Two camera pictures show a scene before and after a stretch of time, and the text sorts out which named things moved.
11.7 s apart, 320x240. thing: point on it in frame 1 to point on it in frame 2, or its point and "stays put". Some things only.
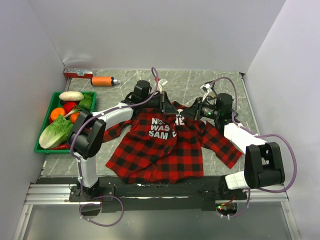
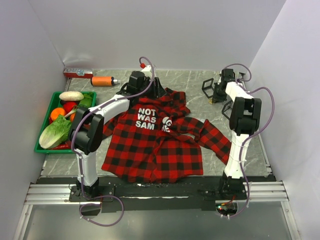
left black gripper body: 158,103 to 150,92
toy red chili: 62,146 stays put
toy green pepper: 86,102 stays put
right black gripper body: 199,110 to 219,95
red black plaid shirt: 167,147 stays put
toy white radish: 71,96 stays put
